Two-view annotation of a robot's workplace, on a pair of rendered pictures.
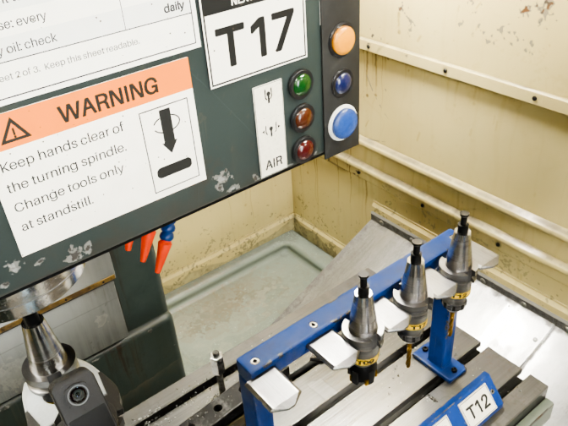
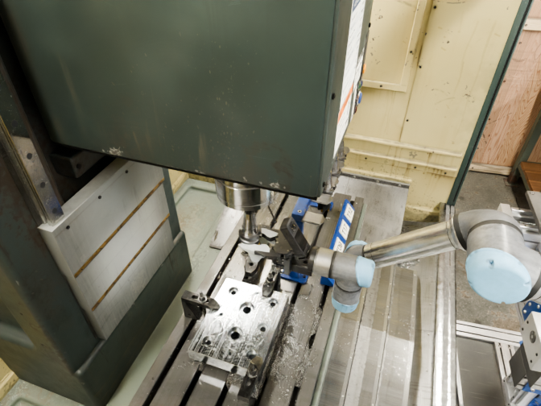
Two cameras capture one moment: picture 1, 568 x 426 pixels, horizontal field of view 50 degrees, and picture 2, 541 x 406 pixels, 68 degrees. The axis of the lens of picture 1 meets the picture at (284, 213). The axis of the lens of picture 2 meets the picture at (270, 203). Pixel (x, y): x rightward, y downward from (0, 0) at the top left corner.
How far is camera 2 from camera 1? 76 cm
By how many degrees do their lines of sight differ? 29
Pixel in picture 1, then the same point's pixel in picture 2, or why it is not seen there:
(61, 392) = (289, 226)
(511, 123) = not seen: hidden behind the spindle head
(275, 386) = (313, 217)
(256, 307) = (196, 221)
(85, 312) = (159, 238)
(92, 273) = (162, 215)
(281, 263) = (192, 196)
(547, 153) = not seen: hidden behind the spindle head
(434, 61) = not seen: hidden behind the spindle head
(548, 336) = (348, 182)
